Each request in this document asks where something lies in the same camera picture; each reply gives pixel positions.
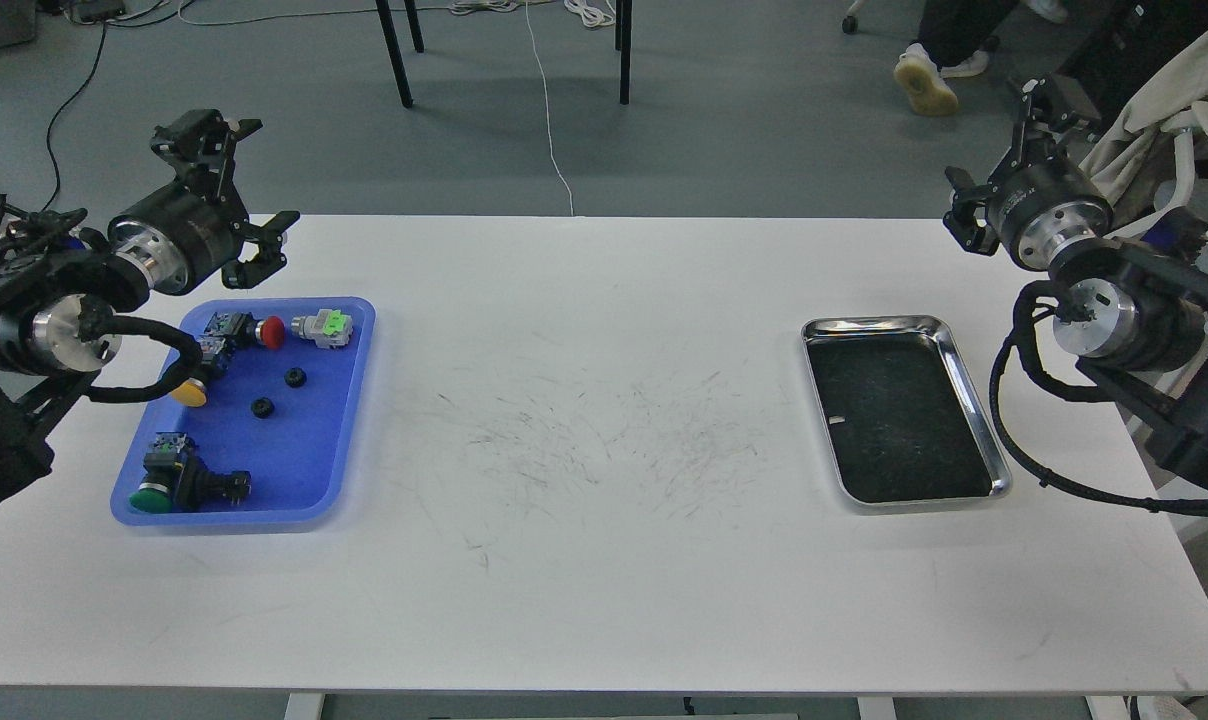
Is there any green push button switch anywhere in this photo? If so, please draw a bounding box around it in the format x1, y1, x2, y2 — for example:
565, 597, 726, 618
128, 432, 252, 513

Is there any black chair leg left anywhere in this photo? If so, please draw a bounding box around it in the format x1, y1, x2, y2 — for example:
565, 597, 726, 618
374, 0, 425, 109

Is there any beige cloth on chair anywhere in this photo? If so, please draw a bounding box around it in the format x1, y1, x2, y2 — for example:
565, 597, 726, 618
1080, 29, 1208, 237

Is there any red push button switch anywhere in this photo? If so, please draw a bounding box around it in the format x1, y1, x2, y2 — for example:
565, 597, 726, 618
203, 310, 288, 352

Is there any yellow push button switch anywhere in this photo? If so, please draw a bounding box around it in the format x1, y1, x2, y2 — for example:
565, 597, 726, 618
168, 333, 233, 407

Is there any white shoe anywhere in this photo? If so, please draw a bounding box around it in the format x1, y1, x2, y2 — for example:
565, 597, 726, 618
893, 43, 960, 118
939, 50, 991, 79

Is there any black cable on floor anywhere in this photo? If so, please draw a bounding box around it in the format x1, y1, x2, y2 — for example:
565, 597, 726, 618
42, 0, 194, 211

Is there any white chair frame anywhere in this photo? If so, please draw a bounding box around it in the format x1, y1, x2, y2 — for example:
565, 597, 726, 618
1104, 100, 1208, 240

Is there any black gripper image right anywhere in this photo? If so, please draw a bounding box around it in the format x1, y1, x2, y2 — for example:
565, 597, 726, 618
943, 76, 1113, 272

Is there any blue plastic tray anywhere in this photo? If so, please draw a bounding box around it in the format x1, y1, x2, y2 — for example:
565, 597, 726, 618
110, 296, 376, 532

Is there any grey green switch block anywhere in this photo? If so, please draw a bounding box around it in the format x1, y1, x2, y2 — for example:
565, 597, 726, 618
289, 307, 354, 350

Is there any silver metal tray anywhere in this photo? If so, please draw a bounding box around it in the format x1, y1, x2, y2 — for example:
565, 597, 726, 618
801, 315, 1012, 511

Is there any black chair leg right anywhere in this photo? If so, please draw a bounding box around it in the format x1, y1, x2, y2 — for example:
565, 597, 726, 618
614, 0, 633, 106

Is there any black chair leg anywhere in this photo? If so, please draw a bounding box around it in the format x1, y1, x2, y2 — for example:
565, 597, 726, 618
614, 0, 633, 106
374, 0, 425, 109

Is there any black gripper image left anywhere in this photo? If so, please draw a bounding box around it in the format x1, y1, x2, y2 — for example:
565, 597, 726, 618
108, 110, 301, 296

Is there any white cable on floor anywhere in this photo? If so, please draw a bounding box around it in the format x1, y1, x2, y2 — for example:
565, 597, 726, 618
451, 0, 617, 217

